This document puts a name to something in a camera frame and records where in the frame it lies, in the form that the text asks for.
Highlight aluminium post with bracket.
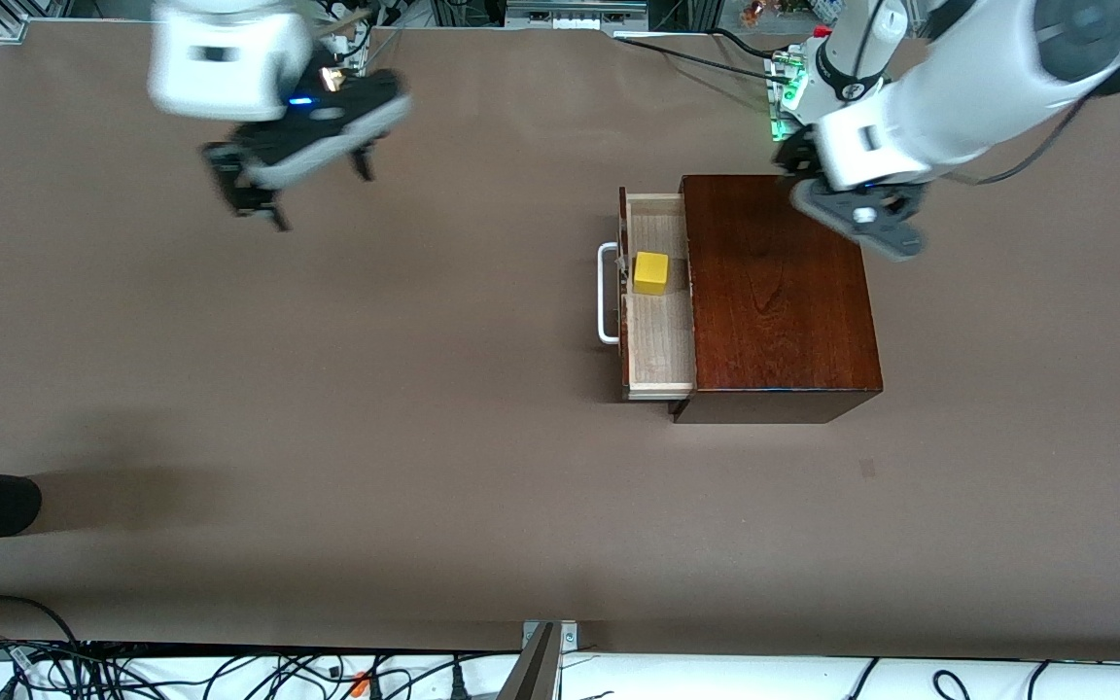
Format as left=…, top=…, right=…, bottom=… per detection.
left=500, top=620, right=580, bottom=700

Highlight black cable across table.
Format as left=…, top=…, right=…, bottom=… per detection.
left=613, top=34, right=780, bottom=84

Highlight light wood drawer white handle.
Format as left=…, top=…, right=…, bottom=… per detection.
left=597, top=187, right=697, bottom=402

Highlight grey equipment box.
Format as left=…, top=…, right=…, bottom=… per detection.
left=505, top=0, right=650, bottom=30

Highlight dark brown wooden cabinet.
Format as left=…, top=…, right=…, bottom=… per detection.
left=669, top=175, right=884, bottom=425

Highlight yellow cube block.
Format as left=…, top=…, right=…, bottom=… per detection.
left=633, top=251, right=670, bottom=297

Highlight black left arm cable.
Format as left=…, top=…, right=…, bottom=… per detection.
left=944, top=92, right=1101, bottom=188

